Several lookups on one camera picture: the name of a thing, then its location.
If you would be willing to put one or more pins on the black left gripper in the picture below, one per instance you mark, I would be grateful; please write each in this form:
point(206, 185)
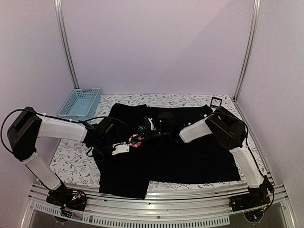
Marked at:
point(114, 159)

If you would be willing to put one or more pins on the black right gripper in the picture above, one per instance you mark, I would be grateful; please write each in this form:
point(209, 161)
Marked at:
point(147, 132)

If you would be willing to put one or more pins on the pink flower plush brooch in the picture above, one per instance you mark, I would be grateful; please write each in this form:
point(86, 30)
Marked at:
point(135, 140)

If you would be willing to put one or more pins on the black t-shirt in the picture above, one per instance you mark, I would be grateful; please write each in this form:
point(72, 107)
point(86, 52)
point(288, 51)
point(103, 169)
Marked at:
point(129, 174)

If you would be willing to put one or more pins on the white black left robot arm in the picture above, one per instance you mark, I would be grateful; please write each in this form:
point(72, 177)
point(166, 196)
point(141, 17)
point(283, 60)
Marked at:
point(30, 125)

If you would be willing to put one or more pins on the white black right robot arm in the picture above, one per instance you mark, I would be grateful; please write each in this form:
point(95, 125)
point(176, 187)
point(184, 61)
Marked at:
point(232, 134)

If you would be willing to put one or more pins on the small black brooch stand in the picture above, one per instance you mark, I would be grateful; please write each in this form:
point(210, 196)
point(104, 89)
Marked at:
point(215, 102)

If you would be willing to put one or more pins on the floral patterned table mat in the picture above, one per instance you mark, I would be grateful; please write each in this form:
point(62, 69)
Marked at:
point(73, 166)

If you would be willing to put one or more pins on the light blue plastic basket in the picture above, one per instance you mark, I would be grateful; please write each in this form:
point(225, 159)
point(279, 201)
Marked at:
point(81, 104)

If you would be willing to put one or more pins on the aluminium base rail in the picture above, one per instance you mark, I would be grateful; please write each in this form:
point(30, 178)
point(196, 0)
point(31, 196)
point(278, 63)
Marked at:
point(202, 207)

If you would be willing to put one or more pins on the left aluminium frame post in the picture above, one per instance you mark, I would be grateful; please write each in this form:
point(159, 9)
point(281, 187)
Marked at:
point(65, 44)

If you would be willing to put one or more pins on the aluminium frame post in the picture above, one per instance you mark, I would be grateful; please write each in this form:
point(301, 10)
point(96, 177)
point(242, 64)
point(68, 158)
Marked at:
point(249, 47)
point(65, 44)

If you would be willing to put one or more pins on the right aluminium frame post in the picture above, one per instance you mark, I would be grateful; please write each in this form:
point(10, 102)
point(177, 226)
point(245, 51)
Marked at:
point(249, 47)

